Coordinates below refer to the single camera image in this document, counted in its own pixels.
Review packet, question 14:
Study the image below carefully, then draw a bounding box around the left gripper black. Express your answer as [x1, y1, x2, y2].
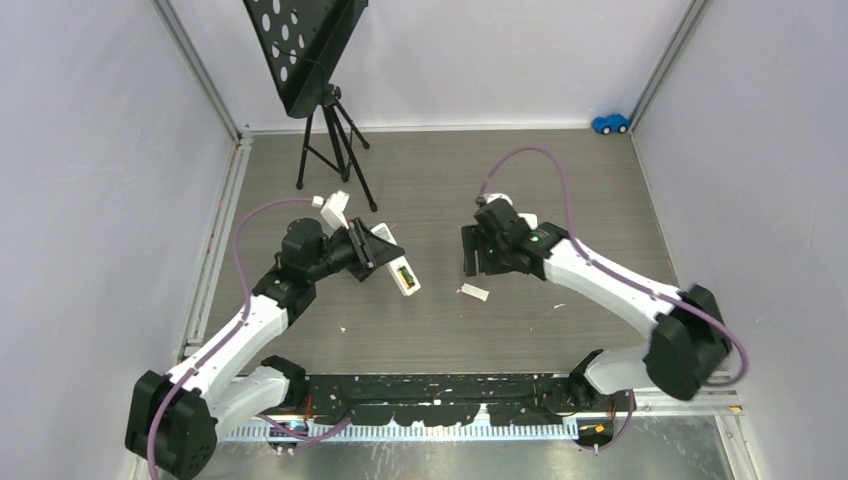
[307, 218, 402, 283]

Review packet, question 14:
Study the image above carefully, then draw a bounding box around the long white remote control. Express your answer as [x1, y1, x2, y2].
[371, 223, 421, 297]

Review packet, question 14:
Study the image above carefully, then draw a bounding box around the gold green AAA battery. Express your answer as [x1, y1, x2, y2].
[397, 266, 417, 291]

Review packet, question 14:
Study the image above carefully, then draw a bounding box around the narrow white battery cover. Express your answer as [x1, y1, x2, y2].
[459, 283, 490, 302]

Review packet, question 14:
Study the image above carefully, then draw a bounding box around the white remote with dark buttons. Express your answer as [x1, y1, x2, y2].
[518, 213, 539, 230]

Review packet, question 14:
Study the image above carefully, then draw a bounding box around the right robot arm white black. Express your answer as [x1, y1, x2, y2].
[461, 194, 733, 411]

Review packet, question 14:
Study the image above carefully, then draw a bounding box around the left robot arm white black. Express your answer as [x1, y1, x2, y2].
[125, 218, 421, 479]

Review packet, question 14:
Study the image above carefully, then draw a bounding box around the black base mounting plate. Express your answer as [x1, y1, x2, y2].
[265, 373, 630, 427]

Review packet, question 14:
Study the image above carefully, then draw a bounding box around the blue toy car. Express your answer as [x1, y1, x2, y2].
[591, 113, 631, 135]

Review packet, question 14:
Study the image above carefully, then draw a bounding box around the black music stand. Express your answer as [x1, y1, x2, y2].
[243, 0, 378, 212]

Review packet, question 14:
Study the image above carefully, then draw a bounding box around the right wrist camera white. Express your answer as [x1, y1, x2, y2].
[475, 192, 513, 207]

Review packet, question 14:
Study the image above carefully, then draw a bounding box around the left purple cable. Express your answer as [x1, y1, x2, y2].
[145, 196, 326, 480]

